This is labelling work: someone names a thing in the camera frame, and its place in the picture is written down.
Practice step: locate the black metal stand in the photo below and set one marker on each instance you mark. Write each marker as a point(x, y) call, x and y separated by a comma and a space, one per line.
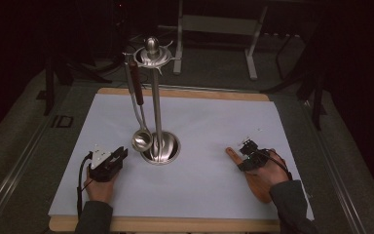
point(49, 87)

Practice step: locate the person's right hand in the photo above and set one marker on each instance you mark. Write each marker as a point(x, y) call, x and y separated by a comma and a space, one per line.
point(269, 175)

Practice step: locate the wooden rice paddle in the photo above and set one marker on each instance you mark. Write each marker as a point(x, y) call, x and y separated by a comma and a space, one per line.
point(261, 191)

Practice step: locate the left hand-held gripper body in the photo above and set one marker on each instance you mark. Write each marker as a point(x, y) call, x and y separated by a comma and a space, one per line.
point(102, 167)

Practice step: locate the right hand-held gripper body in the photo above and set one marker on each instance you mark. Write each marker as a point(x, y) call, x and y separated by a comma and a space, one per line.
point(256, 159)

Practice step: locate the white metal frame stand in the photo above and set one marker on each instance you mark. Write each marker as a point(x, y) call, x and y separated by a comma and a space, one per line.
point(220, 24)

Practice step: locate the steel utensil rack with hooks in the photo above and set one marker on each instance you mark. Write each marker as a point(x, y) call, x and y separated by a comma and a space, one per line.
point(157, 107)

